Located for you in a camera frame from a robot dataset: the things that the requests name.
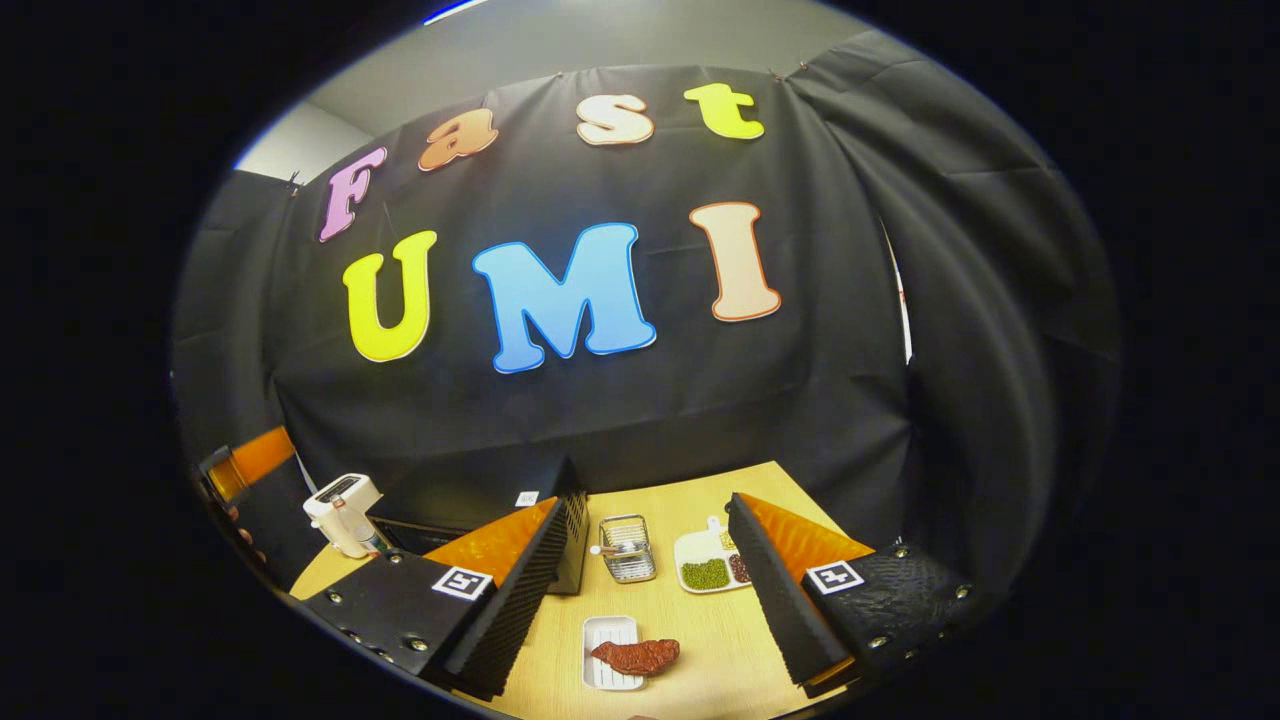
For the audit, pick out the white divided plate with beans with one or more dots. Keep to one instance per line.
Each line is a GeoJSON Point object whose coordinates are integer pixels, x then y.
{"type": "Point", "coordinates": [706, 573]}

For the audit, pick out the white ribbed tray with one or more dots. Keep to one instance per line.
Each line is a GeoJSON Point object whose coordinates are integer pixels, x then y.
{"type": "Point", "coordinates": [610, 632]}

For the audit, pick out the black electric oven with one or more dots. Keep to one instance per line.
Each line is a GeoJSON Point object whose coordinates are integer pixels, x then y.
{"type": "Point", "coordinates": [480, 505]}

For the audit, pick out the red raw steak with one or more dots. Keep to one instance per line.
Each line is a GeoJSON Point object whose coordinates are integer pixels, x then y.
{"type": "Point", "coordinates": [637, 656]}

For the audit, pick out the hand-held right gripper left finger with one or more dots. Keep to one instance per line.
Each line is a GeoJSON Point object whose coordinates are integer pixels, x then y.
{"type": "Point", "coordinates": [515, 610]}

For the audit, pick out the white toaster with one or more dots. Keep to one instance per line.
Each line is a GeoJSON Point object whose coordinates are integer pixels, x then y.
{"type": "Point", "coordinates": [335, 505]}

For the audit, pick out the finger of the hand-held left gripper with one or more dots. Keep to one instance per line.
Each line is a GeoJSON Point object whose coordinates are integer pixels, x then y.
{"type": "Point", "coordinates": [262, 455]}

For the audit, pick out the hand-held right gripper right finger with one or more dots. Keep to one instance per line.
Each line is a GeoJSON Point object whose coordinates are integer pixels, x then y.
{"type": "Point", "coordinates": [785, 600]}

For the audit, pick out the black backdrop cloth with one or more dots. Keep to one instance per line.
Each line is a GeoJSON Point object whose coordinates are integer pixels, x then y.
{"type": "Point", "coordinates": [600, 420]}

